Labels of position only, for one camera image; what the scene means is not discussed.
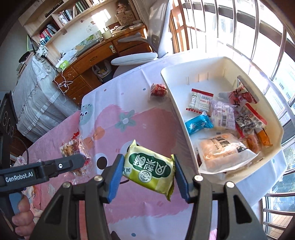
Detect clear nut brittle packet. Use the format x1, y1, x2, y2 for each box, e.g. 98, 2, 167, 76
60, 131, 91, 176

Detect green square snack packet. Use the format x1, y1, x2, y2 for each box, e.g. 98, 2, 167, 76
123, 140, 176, 201

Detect blue white snack packet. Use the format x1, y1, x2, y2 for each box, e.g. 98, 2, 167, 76
185, 112, 214, 135

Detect orange fried snack packet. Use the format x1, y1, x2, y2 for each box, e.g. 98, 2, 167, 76
244, 133, 261, 154

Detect person's left hand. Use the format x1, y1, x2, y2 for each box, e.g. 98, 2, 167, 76
12, 196, 35, 239

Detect large clear biscuit bag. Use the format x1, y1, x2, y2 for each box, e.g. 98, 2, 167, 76
196, 133, 257, 174

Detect grey lace-covered furniture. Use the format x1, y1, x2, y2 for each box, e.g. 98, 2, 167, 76
12, 56, 79, 142

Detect white plastic storage bin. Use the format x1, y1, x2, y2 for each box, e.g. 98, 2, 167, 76
161, 56, 284, 184

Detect white barcode snack packet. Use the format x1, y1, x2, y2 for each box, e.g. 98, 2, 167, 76
209, 100, 235, 131

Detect black seaweed snack packet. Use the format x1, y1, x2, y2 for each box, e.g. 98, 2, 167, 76
235, 114, 256, 135

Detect wooden desk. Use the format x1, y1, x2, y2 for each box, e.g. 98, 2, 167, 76
53, 25, 152, 106

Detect red white snack packet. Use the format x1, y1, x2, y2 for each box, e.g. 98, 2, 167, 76
186, 88, 214, 114

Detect pink cartoon tablecloth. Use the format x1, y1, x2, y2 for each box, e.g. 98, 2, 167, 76
21, 51, 289, 240

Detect red tiger snack packet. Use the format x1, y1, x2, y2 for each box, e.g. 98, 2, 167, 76
218, 75, 259, 107

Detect green tissue box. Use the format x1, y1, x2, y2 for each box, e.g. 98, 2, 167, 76
59, 60, 70, 71

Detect small red candy packet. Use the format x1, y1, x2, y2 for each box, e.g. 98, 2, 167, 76
150, 83, 167, 97

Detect white trash bag bin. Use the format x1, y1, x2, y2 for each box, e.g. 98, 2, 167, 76
92, 59, 114, 83

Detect wooden bookshelf with books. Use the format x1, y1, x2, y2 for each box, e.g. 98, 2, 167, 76
18, 0, 130, 68

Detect white mug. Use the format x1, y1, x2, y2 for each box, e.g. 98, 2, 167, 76
102, 30, 112, 40

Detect metal window guard bars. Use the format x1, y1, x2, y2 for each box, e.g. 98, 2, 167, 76
170, 1, 294, 239

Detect grey office chair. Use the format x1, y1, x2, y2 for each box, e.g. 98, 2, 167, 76
111, 1, 173, 78

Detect white charging cable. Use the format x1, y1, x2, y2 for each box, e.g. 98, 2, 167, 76
53, 67, 74, 94

